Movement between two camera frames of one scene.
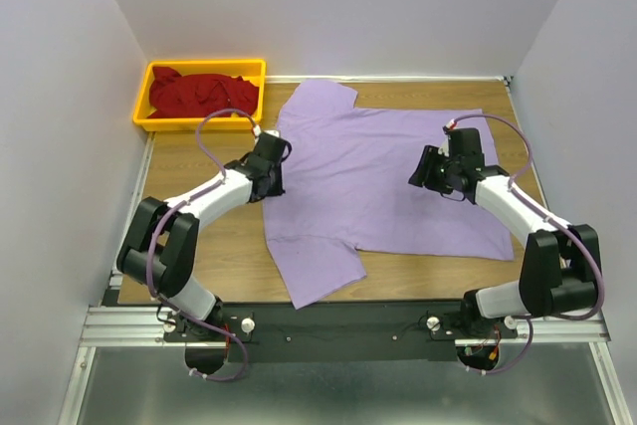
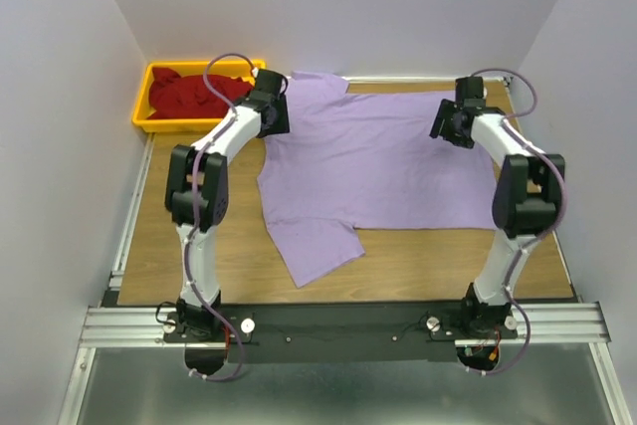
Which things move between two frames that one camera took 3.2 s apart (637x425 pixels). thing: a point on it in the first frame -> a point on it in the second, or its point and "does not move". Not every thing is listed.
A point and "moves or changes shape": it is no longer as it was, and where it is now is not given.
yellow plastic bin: [253, 69] does not move
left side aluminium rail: [115, 278] does not move
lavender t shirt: [345, 189] moves or changes shape
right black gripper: [431, 172] -> [445, 122]
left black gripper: [274, 181] -> [278, 114]
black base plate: [339, 331] does not move
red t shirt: [175, 96] does not move
